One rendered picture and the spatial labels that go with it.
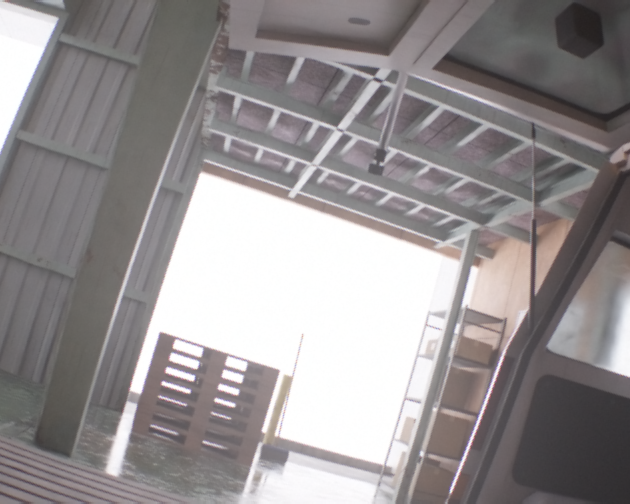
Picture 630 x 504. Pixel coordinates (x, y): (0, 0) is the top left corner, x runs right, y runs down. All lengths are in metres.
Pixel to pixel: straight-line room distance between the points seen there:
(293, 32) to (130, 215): 2.52
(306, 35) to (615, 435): 1.55
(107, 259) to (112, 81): 3.92
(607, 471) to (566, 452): 0.18
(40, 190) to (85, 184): 0.50
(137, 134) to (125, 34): 3.81
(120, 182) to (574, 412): 3.04
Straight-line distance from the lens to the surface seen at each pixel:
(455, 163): 5.49
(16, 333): 7.51
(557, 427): 2.21
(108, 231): 4.28
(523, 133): 4.59
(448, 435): 6.85
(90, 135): 7.71
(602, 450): 2.31
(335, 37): 1.98
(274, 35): 1.96
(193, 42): 4.62
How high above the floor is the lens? 0.83
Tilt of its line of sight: 11 degrees up
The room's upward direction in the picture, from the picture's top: 17 degrees clockwise
